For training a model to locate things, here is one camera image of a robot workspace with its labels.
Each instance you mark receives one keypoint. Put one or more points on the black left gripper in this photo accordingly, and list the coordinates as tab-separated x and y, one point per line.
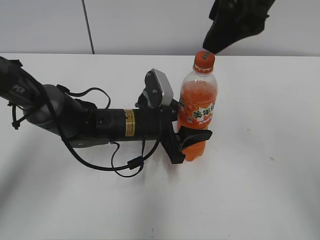
156	124

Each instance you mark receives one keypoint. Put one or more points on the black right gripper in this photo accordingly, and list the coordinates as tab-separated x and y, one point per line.
234	20

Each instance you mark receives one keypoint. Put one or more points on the orange soda plastic bottle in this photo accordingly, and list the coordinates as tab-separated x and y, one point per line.
198	95

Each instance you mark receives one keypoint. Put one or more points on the orange bottle cap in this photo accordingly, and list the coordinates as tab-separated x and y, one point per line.
204	62

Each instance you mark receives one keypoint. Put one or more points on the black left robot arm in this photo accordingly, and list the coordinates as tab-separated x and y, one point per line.
81	124

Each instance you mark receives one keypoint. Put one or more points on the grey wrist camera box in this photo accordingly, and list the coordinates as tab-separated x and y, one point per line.
158	90

